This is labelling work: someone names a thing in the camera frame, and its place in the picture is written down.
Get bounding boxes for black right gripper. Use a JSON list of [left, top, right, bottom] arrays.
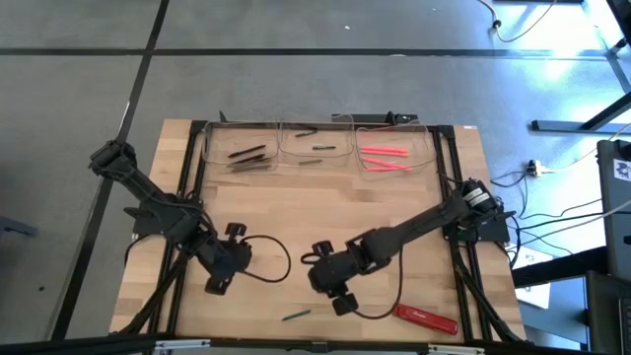
[[306, 239, 366, 318]]

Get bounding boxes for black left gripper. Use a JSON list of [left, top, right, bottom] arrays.
[[201, 222, 253, 297]]

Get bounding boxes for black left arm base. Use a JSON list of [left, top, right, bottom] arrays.
[[122, 205, 199, 239]]

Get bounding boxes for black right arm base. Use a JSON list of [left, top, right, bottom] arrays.
[[443, 210, 517, 244]]

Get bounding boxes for clear plastic bin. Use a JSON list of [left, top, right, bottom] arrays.
[[353, 120, 439, 175], [201, 120, 281, 175], [278, 117, 356, 170]]

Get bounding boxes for red marker on table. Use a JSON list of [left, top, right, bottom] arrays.
[[391, 303, 460, 337]]

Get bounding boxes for white paper sheet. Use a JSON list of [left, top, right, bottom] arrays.
[[512, 244, 553, 310]]

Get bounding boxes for grey floor object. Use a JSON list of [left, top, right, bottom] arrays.
[[0, 215, 38, 239]]

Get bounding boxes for black desk foot bar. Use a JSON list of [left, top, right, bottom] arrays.
[[511, 245, 608, 290]]

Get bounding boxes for white power strip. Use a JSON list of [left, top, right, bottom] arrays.
[[525, 160, 554, 179]]

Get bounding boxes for dark cabinet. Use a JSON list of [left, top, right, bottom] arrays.
[[585, 270, 631, 355]]

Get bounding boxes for black desk leg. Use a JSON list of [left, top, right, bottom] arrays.
[[530, 91, 631, 135]]

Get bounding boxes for grey cabinet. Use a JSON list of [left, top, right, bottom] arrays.
[[596, 139, 631, 283]]

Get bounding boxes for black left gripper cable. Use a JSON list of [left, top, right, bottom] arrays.
[[239, 234, 293, 285]]

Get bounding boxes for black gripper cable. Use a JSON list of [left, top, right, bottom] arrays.
[[239, 234, 293, 285], [352, 245, 405, 321]]

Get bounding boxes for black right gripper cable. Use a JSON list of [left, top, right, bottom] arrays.
[[352, 245, 405, 321]]

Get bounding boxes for silver frame bracket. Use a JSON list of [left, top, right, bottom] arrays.
[[427, 343, 487, 355], [154, 338, 212, 352]]

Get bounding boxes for black aluminium rig frame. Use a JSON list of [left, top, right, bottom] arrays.
[[117, 117, 528, 346]]

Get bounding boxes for black frame crossbar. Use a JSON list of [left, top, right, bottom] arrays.
[[0, 334, 631, 355]]

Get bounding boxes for black rear mount bar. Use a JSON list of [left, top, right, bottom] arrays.
[[331, 111, 420, 125]]

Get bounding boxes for black floor cable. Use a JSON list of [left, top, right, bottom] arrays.
[[490, 170, 608, 258]]

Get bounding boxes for white floor cable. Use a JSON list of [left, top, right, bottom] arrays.
[[476, 0, 559, 44]]

